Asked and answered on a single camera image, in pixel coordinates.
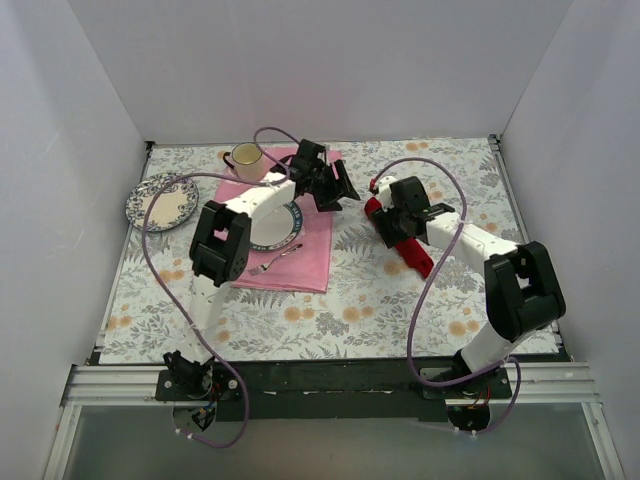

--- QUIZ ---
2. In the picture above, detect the red cloth napkin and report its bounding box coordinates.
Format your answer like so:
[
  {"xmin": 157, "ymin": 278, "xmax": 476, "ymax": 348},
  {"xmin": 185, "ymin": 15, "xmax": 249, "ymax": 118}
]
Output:
[{"xmin": 364, "ymin": 197, "xmax": 434, "ymax": 279}]

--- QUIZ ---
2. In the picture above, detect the silver fork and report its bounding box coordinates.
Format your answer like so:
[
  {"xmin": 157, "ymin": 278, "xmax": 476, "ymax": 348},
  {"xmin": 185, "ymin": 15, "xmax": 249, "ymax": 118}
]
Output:
[{"xmin": 248, "ymin": 244, "xmax": 303, "ymax": 276}]

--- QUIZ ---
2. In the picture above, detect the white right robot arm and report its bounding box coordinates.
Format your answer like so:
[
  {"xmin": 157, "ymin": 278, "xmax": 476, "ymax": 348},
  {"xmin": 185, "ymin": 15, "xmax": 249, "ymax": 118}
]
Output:
[{"xmin": 369, "ymin": 176, "xmax": 566, "ymax": 398}]

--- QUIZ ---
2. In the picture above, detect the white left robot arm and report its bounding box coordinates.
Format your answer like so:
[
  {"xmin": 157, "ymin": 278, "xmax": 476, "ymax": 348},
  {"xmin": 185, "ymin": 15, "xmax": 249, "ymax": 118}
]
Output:
[{"xmin": 164, "ymin": 139, "xmax": 360, "ymax": 400}]

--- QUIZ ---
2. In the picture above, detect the green rimmed white plate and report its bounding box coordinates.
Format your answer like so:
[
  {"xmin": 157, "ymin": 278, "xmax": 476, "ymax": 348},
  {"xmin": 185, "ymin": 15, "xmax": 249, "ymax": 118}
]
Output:
[{"xmin": 250, "ymin": 201, "xmax": 304, "ymax": 252}]

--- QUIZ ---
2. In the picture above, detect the pink cloth placemat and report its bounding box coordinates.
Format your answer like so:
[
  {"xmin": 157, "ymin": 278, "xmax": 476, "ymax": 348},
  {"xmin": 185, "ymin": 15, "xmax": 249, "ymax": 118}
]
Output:
[{"xmin": 214, "ymin": 147, "xmax": 333, "ymax": 293}]

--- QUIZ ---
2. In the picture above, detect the cream enamel mug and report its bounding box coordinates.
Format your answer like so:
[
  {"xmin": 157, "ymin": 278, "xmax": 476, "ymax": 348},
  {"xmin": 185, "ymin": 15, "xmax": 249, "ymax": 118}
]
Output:
[{"xmin": 222, "ymin": 143, "xmax": 264, "ymax": 182}]

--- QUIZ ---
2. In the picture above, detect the blue floral plate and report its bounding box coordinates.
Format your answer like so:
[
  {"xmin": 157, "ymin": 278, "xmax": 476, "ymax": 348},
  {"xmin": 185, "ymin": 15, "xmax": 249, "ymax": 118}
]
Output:
[{"xmin": 125, "ymin": 172, "xmax": 199, "ymax": 233}]

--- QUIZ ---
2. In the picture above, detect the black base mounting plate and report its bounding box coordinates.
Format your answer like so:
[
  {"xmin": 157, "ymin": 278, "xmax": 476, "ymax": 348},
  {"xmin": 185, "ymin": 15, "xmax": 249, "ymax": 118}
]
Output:
[{"xmin": 155, "ymin": 359, "xmax": 512, "ymax": 424}]

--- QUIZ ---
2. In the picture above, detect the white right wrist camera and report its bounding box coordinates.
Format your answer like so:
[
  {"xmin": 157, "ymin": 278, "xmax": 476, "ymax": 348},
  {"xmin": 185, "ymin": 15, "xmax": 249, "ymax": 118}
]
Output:
[{"xmin": 372, "ymin": 176, "xmax": 397, "ymax": 210}]

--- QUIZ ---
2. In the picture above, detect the aluminium frame rail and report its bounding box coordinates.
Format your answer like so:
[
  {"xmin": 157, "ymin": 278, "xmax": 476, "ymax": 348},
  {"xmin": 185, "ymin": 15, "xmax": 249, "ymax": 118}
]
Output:
[{"xmin": 45, "ymin": 359, "xmax": 625, "ymax": 479}]

